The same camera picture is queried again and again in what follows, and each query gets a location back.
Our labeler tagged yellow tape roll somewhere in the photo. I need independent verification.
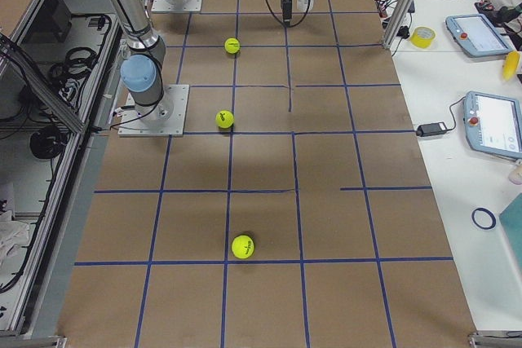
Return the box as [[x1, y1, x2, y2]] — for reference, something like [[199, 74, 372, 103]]
[[410, 26, 436, 49]]

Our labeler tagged blue teach pendant near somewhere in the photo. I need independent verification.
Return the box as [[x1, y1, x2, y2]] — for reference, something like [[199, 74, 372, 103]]
[[463, 91, 521, 160]]

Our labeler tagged black power adapter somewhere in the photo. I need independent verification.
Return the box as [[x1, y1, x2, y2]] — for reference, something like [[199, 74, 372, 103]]
[[415, 121, 449, 137]]

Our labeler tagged tennis ball near gripper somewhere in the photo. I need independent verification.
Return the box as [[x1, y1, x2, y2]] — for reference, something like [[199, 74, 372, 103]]
[[223, 37, 241, 55]]

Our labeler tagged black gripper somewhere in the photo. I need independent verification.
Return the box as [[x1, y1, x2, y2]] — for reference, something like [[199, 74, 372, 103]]
[[280, 0, 293, 24]]

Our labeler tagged tennis ball right Wilson 3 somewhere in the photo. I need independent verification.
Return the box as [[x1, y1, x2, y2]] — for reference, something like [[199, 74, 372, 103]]
[[232, 234, 254, 260]]

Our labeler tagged teal box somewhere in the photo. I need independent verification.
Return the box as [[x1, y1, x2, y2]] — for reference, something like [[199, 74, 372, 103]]
[[500, 194, 522, 263]]

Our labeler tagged tennis ball centre Head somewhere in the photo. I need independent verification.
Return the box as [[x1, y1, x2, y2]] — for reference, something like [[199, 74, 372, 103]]
[[215, 110, 234, 130]]

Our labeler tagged blue teach pendant far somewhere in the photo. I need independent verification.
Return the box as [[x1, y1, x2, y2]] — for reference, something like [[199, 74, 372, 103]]
[[445, 14, 511, 58]]

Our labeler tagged yellow banana toy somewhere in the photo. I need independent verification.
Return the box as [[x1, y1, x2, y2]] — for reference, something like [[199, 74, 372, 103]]
[[502, 51, 521, 81]]

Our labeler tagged aluminium frame post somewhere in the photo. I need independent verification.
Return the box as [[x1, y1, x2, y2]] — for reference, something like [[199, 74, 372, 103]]
[[382, 0, 433, 50]]

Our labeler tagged blue tape ring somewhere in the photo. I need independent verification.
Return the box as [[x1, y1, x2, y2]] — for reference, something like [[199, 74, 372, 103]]
[[471, 208, 498, 231]]

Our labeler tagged blue teach pendant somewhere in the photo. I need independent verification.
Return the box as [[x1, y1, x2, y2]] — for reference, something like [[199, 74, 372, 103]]
[[463, 91, 521, 160], [445, 14, 511, 58]]

